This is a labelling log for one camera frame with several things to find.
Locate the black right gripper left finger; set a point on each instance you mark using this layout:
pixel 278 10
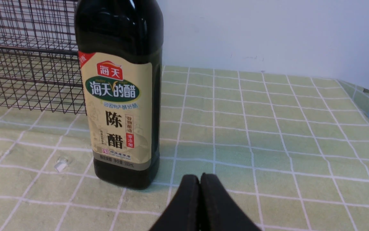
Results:
pixel 182 213

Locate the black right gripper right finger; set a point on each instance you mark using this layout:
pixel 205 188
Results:
pixel 218 211

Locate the dark vinegar bottle beige label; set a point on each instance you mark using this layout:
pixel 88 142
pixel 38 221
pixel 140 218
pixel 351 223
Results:
pixel 120 45

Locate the green checkered tablecloth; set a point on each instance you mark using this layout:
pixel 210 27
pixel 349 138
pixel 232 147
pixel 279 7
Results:
pixel 292 151

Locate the black wire mesh shelf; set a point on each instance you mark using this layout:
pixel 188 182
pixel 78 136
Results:
pixel 39 66

